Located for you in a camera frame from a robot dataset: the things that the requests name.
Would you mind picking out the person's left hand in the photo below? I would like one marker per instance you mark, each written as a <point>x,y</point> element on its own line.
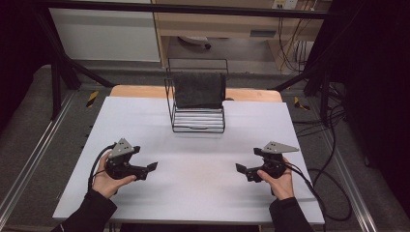
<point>108,183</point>

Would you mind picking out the person's right hand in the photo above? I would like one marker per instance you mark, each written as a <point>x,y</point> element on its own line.
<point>280,185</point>

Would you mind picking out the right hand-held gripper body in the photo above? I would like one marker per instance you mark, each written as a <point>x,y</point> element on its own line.
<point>274,161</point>

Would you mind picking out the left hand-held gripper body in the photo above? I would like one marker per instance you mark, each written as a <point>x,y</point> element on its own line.
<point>121,161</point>

